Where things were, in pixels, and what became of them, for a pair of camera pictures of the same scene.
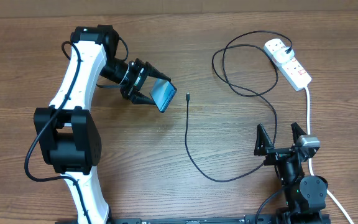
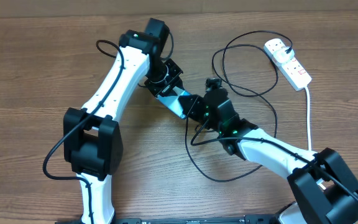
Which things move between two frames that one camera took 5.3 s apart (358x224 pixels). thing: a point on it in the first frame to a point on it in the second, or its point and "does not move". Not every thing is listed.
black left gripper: [138, 81] to [173, 79]
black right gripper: [263, 147] to [191, 111]
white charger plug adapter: [281, 55] does not move
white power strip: [292, 70] does not move
